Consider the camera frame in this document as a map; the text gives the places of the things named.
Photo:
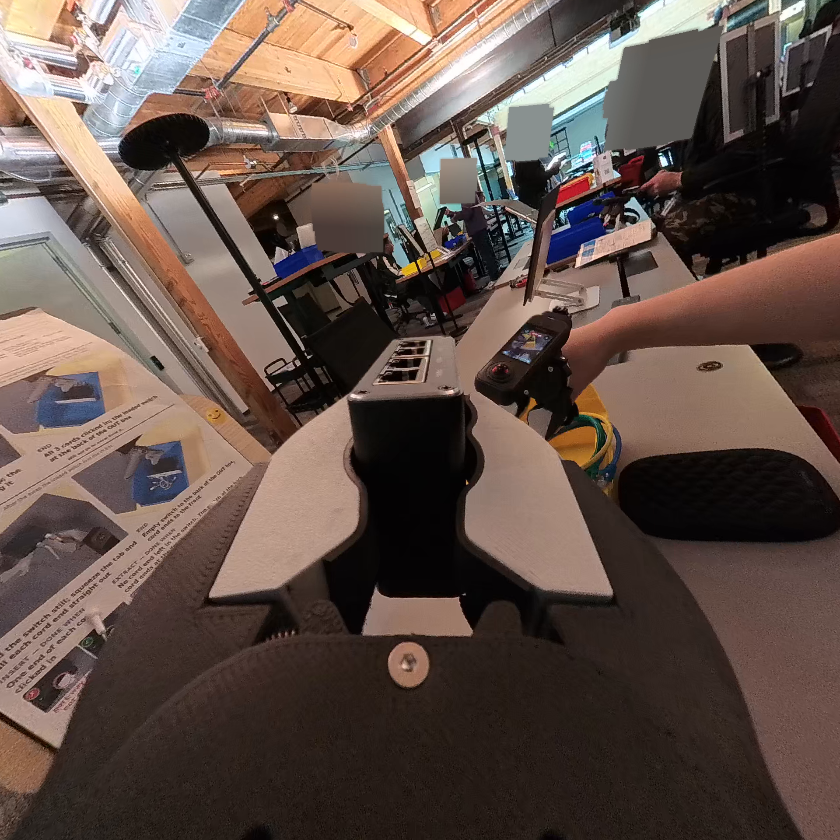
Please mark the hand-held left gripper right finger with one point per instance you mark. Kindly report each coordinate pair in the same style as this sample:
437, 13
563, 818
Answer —
525, 518

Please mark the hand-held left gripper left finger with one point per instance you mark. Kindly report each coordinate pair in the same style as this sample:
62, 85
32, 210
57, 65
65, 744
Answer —
289, 512

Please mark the yellow plastic bin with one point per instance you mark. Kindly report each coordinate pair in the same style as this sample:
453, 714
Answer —
594, 401

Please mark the black network switch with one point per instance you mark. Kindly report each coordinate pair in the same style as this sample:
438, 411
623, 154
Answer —
403, 472

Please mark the person's right forearm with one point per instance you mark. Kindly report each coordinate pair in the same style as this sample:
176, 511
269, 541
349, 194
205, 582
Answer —
722, 302

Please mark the person's right hand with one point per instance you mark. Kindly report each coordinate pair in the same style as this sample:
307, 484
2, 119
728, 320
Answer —
590, 354

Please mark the white tablet stand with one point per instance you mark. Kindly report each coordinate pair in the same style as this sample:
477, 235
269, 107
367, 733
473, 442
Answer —
571, 295

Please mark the dark tablet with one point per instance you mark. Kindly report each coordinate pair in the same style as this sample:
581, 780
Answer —
541, 243

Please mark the black utility cart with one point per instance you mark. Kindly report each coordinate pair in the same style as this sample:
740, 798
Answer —
289, 380

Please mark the small yellow bin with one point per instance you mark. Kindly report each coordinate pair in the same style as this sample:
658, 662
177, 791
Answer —
415, 267

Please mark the blue plastic bin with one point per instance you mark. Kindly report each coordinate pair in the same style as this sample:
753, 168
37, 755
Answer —
298, 264
574, 239
590, 208

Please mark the black office chair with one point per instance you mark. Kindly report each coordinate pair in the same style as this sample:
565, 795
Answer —
354, 341

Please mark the small printed sheet holder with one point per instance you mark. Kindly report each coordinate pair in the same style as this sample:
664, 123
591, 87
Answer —
617, 241

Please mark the red plastic bin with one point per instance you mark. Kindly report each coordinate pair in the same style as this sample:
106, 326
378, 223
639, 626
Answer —
577, 190

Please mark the printed instruction sheet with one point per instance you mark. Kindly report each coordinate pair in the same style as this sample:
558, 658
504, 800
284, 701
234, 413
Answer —
98, 472

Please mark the black wrist rest pad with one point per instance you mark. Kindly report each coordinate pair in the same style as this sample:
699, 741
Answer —
722, 495

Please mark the wooden standing desk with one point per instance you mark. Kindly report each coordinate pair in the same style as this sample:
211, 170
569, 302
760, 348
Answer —
295, 283

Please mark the wooden support column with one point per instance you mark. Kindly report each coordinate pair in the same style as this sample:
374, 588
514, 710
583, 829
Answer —
144, 243

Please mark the red plastic tray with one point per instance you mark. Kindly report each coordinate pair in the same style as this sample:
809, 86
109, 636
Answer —
820, 430

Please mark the black floor lamp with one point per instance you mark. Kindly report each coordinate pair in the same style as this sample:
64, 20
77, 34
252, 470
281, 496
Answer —
164, 139

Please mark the silver ventilation duct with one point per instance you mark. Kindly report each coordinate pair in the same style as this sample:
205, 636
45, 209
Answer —
157, 59

